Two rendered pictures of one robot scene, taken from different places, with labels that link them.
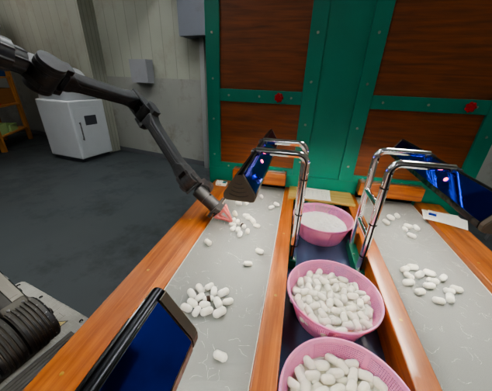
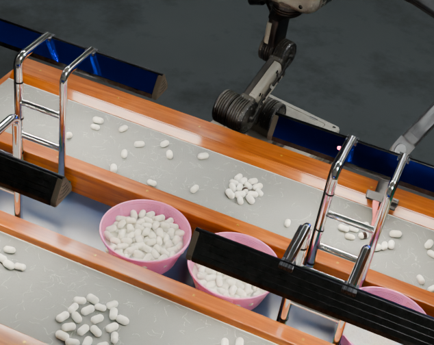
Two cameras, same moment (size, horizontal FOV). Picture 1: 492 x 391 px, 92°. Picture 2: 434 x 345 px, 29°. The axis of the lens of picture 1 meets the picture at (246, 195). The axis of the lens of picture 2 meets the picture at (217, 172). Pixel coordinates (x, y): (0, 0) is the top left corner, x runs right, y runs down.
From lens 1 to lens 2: 2.35 m
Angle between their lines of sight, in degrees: 79
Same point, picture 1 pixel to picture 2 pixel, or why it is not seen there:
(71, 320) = not seen: hidden behind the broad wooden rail
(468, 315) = not seen: outside the picture
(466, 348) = (161, 334)
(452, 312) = not seen: outside the picture
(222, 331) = (214, 195)
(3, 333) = (226, 100)
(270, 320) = (212, 214)
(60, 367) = (202, 125)
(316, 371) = (172, 232)
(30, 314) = (239, 105)
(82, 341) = (218, 131)
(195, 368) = (190, 179)
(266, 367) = (179, 202)
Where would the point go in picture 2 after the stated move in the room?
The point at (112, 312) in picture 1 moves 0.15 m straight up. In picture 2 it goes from (238, 139) to (245, 103)
